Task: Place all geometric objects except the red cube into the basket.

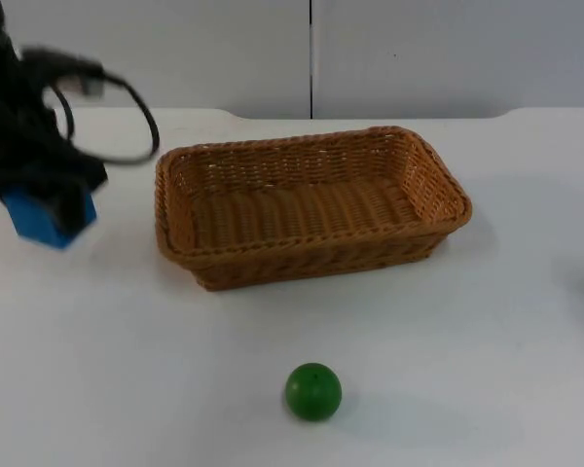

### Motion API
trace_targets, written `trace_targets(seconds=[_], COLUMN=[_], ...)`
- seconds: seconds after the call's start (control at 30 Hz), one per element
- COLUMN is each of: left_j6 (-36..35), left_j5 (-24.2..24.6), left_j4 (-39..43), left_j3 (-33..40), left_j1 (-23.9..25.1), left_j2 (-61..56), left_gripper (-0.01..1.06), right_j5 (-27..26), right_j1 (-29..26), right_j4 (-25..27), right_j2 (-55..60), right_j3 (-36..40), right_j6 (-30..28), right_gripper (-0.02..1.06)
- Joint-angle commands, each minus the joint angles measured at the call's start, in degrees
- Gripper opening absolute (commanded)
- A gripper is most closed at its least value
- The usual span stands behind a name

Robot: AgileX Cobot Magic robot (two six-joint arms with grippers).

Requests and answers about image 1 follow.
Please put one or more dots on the pale brown wicker basket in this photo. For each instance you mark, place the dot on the pale brown wicker basket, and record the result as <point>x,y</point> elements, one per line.
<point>311,214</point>

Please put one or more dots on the blue block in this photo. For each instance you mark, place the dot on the blue block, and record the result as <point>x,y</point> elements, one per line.
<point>31,219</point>

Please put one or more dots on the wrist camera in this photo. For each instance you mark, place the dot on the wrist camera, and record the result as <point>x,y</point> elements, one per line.
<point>73,73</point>

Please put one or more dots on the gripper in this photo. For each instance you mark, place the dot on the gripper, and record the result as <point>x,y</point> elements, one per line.
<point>34,155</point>

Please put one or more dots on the green ball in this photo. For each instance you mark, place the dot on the green ball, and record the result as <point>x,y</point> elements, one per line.
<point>314,390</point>

